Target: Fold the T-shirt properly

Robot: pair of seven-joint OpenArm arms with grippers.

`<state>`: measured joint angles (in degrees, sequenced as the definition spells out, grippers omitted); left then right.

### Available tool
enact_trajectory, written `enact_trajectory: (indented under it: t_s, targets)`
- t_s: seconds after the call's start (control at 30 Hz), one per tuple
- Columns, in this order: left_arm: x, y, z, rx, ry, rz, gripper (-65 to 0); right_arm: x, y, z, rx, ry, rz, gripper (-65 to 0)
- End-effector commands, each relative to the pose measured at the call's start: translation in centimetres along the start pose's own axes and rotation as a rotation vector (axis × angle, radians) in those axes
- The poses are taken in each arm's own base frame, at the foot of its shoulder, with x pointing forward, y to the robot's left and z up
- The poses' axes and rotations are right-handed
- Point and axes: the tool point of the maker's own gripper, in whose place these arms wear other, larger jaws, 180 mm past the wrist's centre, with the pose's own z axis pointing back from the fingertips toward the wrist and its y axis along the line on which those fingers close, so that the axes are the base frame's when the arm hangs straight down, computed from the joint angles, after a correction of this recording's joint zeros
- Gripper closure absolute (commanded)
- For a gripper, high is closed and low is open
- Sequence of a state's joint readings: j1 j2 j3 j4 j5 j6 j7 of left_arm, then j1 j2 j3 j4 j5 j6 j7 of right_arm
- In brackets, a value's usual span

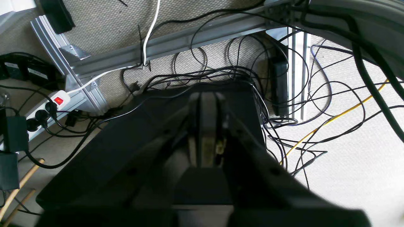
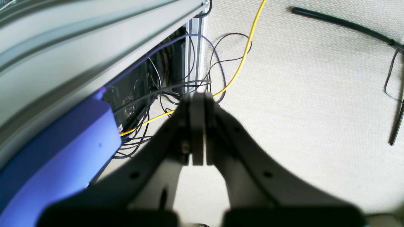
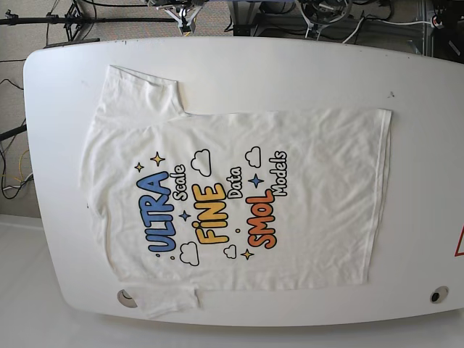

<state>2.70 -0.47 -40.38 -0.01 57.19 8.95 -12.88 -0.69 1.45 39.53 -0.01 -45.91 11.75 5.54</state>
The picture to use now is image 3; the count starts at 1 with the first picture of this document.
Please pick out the red triangle warning sticker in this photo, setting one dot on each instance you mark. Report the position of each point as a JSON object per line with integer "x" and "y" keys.
{"x": 459, "y": 248}

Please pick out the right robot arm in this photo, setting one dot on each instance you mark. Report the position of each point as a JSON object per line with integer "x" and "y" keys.
{"x": 184, "y": 12}

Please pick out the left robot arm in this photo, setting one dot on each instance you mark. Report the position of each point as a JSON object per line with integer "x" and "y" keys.
{"x": 320, "y": 14}

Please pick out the white printed T-shirt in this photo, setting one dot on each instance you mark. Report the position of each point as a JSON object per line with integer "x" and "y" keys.
{"x": 184, "y": 204}

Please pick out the table cable grommet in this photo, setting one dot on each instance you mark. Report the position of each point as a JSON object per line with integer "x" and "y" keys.
{"x": 125, "y": 299}
{"x": 439, "y": 294}

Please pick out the left table cable grommet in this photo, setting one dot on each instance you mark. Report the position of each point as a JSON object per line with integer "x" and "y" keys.
{"x": 125, "y": 299}

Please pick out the right table cable grommet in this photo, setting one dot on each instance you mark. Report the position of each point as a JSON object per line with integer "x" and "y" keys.
{"x": 439, "y": 294}

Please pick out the grey metal frame base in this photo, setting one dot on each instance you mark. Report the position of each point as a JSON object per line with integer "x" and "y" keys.
{"x": 375, "y": 23}

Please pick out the black tripod stand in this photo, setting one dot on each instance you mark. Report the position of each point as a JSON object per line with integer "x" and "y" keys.
{"x": 74, "y": 19}

